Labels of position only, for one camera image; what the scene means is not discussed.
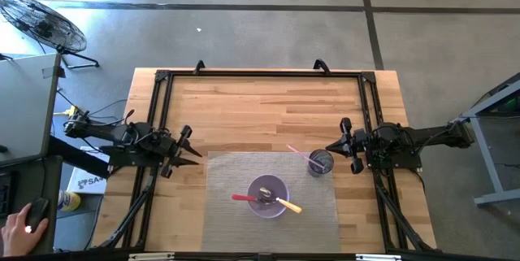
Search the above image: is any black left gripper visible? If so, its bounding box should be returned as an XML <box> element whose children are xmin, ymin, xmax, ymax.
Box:
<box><xmin>159</xmin><ymin>124</ymin><xmax>203</xmax><ymax>179</ymax></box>

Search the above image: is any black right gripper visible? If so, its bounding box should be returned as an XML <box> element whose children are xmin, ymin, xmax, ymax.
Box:
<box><xmin>324</xmin><ymin>116</ymin><xmax>369</xmax><ymax>176</ymax></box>

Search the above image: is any pink straw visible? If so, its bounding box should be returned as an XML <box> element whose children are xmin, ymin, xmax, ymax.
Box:
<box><xmin>286</xmin><ymin>143</ymin><xmax>327</xmax><ymax>171</ymax></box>

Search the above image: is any red-handled metal utensil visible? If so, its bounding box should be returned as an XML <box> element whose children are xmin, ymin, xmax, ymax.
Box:
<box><xmin>231</xmin><ymin>193</ymin><xmax>278</xmax><ymax>207</ymax></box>

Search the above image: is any yellow-handled metal utensil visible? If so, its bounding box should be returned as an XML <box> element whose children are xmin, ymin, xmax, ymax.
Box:
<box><xmin>258</xmin><ymin>186</ymin><xmax>304</xmax><ymax>215</ymax></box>

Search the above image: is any dark ribbed tumbler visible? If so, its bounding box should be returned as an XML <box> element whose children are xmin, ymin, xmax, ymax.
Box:
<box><xmin>306</xmin><ymin>148</ymin><xmax>336</xmax><ymax>178</ymax></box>

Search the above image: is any lavender bowl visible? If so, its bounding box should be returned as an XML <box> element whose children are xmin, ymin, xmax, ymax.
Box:
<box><xmin>246</xmin><ymin>173</ymin><xmax>291</xmax><ymax>220</ymax></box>

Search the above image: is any grey woven placemat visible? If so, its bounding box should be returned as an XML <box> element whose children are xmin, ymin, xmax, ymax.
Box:
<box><xmin>200</xmin><ymin>150</ymin><xmax>343</xmax><ymax>254</ymax></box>

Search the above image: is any white cardboard box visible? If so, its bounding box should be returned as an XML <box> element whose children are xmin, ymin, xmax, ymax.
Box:
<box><xmin>65</xmin><ymin>146</ymin><xmax>111</xmax><ymax>195</ymax></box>

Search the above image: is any black computer mouse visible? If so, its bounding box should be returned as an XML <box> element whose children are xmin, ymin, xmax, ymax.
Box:
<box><xmin>24</xmin><ymin>197</ymin><xmax>50</xmax><ymax>234</ymax></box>

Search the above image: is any dark desk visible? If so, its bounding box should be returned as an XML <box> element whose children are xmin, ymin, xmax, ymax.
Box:
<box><xmin>0</xmin><ymin>154</ymin><xmax>65</xmax><ymax>254</ymax></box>

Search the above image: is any black keyboard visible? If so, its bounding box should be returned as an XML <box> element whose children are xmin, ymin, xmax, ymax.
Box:
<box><xmin>0</xmin><ymin>170</ymin><xmax>12</xmax><ymax>218</ymax></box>

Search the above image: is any person's hand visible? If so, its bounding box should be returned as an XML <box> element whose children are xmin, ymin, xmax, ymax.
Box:
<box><xmin>0</xmin><ymin>202</ymin><xmax>50</xmax><ymax>258</ymax></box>

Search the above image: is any black floor fan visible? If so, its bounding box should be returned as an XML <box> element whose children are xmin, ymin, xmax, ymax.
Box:
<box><xmin>0</xmin><ymin>0</ymin><xmax>101</xmax><ymax>70</ymax></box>

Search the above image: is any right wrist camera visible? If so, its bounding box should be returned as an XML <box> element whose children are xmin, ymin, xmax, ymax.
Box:
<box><xmin>352</xmin><ymin>128</ymin><xmax>370</xmax><ymax>153</ymax></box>

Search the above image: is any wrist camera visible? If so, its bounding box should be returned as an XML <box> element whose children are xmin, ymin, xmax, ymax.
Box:
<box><xmin>155</xmin><ymin>133</ymin><xmax>176</xmax><ymax>155</ymax></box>
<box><xmin>352</xmin><ymin>128</ymin><xmax>370</xmax><ymax>153</ymax></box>

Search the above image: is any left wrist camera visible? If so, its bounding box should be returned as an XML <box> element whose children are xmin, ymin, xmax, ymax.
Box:
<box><xmin>155</xmin><ymin>133</ymin><xmax>176</xmax><ymax>155</ymax></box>

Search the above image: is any black table frame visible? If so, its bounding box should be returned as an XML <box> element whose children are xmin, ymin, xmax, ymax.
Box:
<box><xmin>96</xmin><ymin>59</ymin><xmax>439</xmax><ymax>254</ymax></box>

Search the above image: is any silver aluminium bracket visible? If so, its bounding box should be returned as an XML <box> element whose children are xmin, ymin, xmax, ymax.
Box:
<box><xmin>128</xmin><ymin>253</ymin><xmax>176</xmax><ymax>261</ymax></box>
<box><xmin>355</xmin><ymin>253</ymin><xmax>403</xmax><ymax>261</ymax></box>

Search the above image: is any grey metal table frame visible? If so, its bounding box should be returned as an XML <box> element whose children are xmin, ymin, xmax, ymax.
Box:
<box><xmin>457</xmin><ymin>72</ymin><xmax>520</xmax><ymax>207</ymax></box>

